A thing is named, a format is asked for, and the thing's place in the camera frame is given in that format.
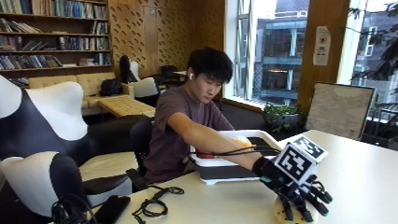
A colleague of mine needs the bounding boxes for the cream round speckled soft toy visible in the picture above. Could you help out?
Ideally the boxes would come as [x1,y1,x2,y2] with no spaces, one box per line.
[275,199,320,224]

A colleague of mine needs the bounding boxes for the white cube with black markers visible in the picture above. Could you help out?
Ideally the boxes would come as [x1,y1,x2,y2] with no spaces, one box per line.
[273,135,331,187]

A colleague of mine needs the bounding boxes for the black and white flat tray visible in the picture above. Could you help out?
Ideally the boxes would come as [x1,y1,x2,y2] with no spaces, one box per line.
[193,163,261,187]

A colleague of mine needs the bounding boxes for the black pad in bin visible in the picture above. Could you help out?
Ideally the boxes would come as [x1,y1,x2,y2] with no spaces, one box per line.
[248,136,284,155]

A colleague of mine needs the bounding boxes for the orange round fruit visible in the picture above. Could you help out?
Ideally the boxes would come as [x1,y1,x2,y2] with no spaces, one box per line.
[229,135,256,149]

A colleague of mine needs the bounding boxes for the white plastic bin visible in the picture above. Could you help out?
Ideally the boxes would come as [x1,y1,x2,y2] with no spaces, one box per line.
[188,129,289,170]

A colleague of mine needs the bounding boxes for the grey plant pot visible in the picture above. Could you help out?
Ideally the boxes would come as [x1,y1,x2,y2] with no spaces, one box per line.
[280,113,303,129]

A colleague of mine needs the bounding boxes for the red round fruit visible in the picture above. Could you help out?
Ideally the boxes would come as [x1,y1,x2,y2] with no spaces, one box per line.
[195,150,217,160]

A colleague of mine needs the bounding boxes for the green potted plant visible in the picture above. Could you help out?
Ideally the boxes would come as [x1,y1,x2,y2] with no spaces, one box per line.
[261,102,308,134]

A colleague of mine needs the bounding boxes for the grey framed board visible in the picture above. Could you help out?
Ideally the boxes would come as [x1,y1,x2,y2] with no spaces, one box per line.
[305,81,379,142]

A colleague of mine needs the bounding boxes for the the person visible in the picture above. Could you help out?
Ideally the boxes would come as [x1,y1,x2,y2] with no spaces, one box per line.
[143,46,239,185]

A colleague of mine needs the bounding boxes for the black office chair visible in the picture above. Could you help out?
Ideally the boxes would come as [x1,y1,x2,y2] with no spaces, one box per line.
[126,118,156,191]

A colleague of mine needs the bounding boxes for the black smartphone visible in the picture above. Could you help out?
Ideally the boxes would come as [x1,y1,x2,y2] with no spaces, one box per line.
[92,195,132,224]

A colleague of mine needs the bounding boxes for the white paper notice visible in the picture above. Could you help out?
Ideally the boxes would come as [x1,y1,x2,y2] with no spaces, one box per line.
[313,25,332,67]

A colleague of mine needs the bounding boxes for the dark tree outside window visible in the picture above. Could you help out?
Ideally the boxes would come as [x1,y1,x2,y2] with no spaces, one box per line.
[348,2,398,82]

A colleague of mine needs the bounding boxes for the dark armchair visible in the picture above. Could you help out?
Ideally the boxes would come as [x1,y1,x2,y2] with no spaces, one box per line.
[160,64,188,86]

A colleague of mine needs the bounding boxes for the black and white lounge chair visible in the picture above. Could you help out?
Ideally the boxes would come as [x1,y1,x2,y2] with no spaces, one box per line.
[0,151,135,224]
[132,77,162,107]
[119,55,143,84]
[0,74,144,175]

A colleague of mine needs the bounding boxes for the yellow tufted ottoman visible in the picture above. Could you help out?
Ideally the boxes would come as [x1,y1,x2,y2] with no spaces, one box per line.
[98,95,158,119]

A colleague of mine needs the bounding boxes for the black backpack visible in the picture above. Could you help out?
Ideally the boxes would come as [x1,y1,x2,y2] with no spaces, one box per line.
[99,77,124,98]

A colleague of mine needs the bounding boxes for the beige tufted sofa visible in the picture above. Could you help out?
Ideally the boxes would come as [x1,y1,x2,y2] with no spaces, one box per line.
[28,72,138,118]

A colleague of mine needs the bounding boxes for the rows of shelved books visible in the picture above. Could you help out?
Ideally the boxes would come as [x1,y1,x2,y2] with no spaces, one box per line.
[0,0,112,88]

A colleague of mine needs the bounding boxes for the wooden bookshelf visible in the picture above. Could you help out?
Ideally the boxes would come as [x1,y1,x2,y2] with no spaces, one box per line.
[0,0,115,89]

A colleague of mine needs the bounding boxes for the black glove cable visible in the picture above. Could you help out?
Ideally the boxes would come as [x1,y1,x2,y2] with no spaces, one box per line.
[188,144,287,159]

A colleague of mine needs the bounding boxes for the black coiled cable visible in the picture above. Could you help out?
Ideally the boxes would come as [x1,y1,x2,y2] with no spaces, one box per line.
[131,185,187,224]

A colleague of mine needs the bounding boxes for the black tangled cables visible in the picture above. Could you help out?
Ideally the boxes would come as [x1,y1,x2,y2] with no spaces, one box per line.
[50,194,100,224]

